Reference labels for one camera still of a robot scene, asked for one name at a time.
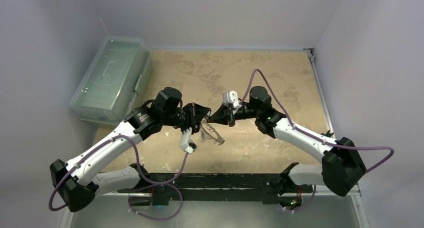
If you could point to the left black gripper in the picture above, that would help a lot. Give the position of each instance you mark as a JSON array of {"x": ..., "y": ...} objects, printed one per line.
[{"x": 196, "y": 112}]

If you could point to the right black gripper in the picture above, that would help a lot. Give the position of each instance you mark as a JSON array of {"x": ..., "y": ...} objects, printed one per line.
[{"x": 230, "y": 114}]

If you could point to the large keyring with keys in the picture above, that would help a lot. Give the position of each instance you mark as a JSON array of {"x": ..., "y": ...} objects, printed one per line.
[{"x": 209, "y": 132}]

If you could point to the translucent green plastic storage box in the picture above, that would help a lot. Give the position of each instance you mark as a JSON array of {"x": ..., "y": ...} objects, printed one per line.
[{"x": 115, "y": 81}]

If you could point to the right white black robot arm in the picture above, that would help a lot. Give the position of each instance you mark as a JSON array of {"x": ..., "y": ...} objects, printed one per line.
[{"x": 340, "y": 165}]

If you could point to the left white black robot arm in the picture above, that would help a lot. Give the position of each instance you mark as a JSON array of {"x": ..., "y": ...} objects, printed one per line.
[{"x": 78, "y": 181}]

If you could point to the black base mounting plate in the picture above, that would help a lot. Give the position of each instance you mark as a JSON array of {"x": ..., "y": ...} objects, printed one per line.
[{"x": 267, "y": 188}]

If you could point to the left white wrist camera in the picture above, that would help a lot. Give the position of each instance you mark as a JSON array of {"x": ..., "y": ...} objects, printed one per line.
[{"x": 186, "y": 144}]

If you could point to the aluminium frame rail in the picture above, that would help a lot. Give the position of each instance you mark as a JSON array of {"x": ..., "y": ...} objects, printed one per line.
[{"x": 288, "y": 205}]

